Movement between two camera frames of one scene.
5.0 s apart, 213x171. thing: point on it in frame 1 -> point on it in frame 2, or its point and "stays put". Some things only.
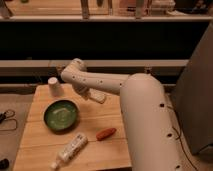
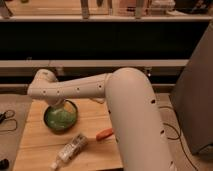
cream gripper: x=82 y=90 -> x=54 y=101
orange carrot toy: x=105 y=133 stays put
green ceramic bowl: x=61 y=115 stays put
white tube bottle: x=70 y=151 stays put
